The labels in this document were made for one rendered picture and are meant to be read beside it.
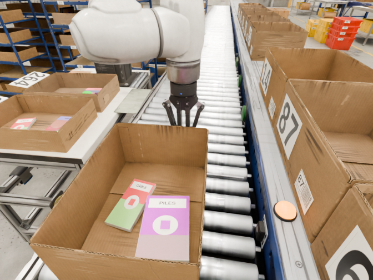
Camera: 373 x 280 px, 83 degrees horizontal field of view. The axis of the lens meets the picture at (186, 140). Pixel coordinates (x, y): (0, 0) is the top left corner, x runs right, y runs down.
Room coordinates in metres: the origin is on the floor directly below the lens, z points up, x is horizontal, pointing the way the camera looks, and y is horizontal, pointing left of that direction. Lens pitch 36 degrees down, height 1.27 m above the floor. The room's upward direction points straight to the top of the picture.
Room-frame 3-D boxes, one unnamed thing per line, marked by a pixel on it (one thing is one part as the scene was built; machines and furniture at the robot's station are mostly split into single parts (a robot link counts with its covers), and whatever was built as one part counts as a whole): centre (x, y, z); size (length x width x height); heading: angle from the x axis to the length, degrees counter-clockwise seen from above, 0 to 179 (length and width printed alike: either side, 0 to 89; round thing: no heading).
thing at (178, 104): (0.57, 0.02, 0.94); 0.04 x 0.01 x 0.11; 171
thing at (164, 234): (0.28, 0.05, 0.79); 0.16 x 0.11 x 0.07; 179
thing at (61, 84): (1.09, 0.60, 0.80); 0.38 x 0.28 x 0.10; 85
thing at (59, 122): (0.76, 0.54, 0.76); 0.19 x 0.14 x 0.02; 174
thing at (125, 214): (0.38, 0.15, 0.76); 0.16 x 0.07 x 0.02; 163
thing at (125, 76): (1.40, 0.48, 0.91); 0.26 x 0.26 x 0.33; 84
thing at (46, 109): (0.78, 0.63, 0.80); 0.38 x 0.28 x 0.10; 85
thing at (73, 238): (0.36, 0.10, 0.83); 0.39 x 0.29 x 0.17; 173
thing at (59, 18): (2.57, 1.13, 0.99); 0.40 x 0.30 x 0.10; 79
